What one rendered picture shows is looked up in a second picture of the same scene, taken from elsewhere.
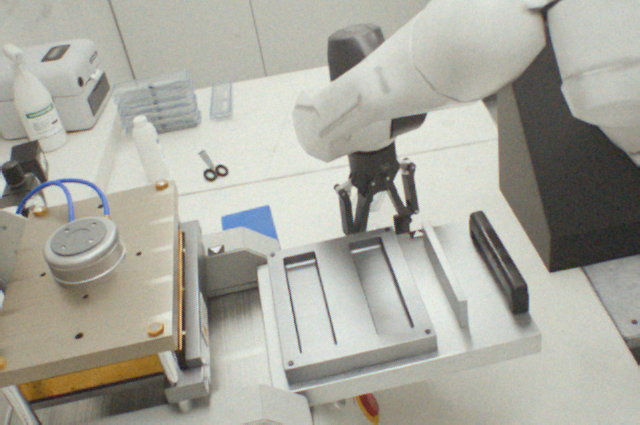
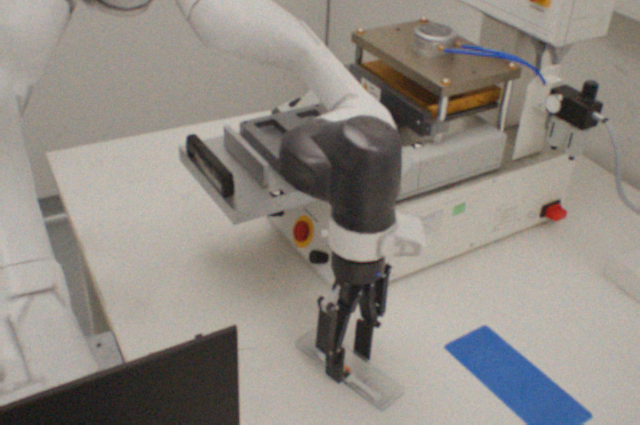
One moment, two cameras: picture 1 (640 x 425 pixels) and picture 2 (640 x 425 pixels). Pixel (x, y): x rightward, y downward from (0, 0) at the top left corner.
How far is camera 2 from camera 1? 1.69 m
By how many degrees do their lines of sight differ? 107
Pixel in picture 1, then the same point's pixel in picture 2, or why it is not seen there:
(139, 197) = (452, 76)
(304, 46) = not seen: outside the picture
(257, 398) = not seen: hidden behind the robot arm
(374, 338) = (275, 117)
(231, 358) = not seen: hidden behind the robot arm
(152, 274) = (389, 47)
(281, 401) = (313, 100)
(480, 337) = (215, 141)
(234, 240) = (410, 152)
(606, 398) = (135, 284)
